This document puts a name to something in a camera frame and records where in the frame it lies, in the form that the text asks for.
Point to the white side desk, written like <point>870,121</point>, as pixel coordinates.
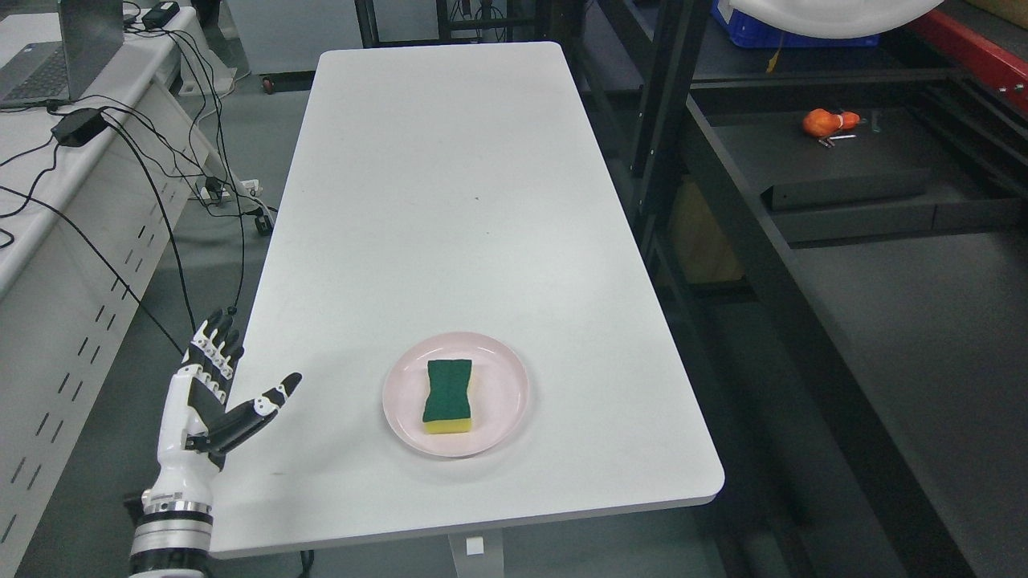
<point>83,230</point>

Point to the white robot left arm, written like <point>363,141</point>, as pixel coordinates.
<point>171,537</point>

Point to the black power adapter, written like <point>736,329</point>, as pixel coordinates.
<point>160,15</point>
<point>79,127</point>

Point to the black power adapter near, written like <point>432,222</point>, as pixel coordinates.
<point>79,127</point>

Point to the white power strip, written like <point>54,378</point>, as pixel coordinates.
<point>212,191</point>

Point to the white rectangular table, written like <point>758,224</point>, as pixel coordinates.
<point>438,189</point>

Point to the green yellow sponge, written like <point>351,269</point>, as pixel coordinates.
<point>447,407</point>

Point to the grey laptop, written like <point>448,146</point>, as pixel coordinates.
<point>92,32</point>

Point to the blue plastic crate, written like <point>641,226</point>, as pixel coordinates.
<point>745,31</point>

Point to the yellow cardboard box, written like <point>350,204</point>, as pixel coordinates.
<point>702,249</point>

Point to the white round cover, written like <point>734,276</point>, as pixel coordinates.
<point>835,19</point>

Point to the black metal rack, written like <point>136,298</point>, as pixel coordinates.
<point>865,382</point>

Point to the red metal beam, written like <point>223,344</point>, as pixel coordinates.
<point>1000,70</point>

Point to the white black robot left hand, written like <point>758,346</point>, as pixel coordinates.
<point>197,429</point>

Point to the black power adapter far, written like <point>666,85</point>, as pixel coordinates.
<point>160,15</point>

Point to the pink round plate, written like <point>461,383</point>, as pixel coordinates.
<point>498,392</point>

